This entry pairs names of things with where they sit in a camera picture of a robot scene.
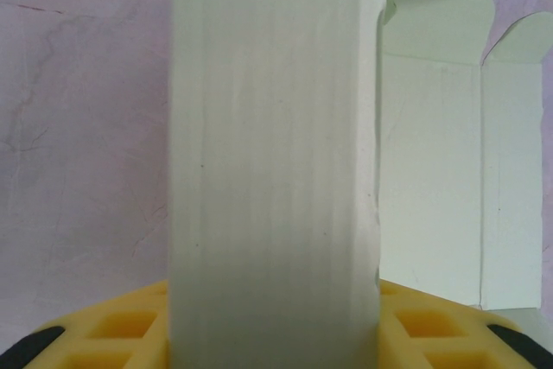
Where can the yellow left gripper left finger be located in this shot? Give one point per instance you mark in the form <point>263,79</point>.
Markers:
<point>108,334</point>

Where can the light green paper box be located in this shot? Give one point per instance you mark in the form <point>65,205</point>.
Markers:
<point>276,127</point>

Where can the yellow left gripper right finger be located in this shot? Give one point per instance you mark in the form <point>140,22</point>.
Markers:
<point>440,334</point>

